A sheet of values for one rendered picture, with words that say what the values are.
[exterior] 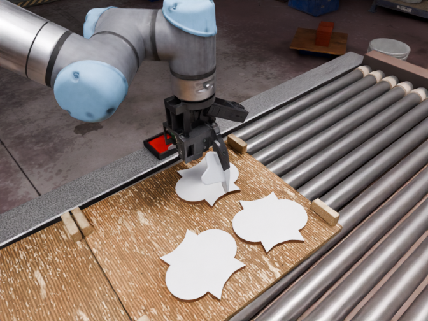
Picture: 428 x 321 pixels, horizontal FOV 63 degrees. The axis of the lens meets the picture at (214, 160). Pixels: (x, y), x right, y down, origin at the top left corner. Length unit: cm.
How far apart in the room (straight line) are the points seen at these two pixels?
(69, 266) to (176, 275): 19
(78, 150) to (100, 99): 205
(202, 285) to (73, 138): 209
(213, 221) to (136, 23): 38
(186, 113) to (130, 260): 28
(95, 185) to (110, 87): 44
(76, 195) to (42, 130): 196
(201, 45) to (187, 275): 37
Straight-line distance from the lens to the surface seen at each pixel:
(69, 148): 251
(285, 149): 91
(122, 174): 84
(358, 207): 80
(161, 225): 69
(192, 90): 56
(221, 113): 63
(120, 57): 47
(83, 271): 67
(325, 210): 71
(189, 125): 61
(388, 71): 135
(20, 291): 69
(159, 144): 89
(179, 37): 53
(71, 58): 45
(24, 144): 268
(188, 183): 75
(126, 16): 55
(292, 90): 115
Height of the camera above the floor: 148
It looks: 42 degrees down
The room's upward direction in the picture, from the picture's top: straight up
